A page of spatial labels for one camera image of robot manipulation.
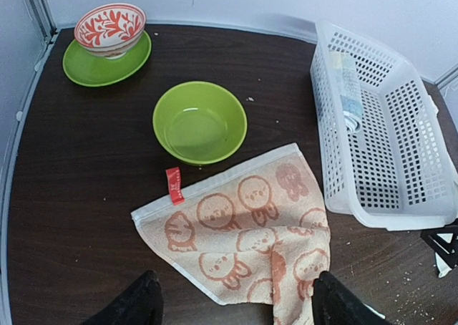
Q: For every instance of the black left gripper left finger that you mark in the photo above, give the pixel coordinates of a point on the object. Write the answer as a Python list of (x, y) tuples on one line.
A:
[(140, 303)]

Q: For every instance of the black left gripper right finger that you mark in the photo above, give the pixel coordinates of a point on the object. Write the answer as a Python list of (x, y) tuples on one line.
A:
[(333, 303)]

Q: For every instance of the orange bunny pattern towel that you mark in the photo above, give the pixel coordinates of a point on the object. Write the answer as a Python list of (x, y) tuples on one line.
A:
[(256, 233)]

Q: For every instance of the white perforated plastic basket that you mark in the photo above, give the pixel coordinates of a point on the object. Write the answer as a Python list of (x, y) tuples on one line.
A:
[(395, 172)]

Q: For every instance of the green plastic bowl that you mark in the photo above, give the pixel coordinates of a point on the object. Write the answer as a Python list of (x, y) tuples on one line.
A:
[(199, 123)]

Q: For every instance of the rolled light blue towel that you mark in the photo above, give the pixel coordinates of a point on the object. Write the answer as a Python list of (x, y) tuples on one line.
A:
[(349, 89)]

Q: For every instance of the green plastic plate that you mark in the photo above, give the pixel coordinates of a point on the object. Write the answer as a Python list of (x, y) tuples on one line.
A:
[(86, 70)]

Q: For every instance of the red white patterned bowl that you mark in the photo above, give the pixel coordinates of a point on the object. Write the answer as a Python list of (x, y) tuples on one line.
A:
[(111, 30)]

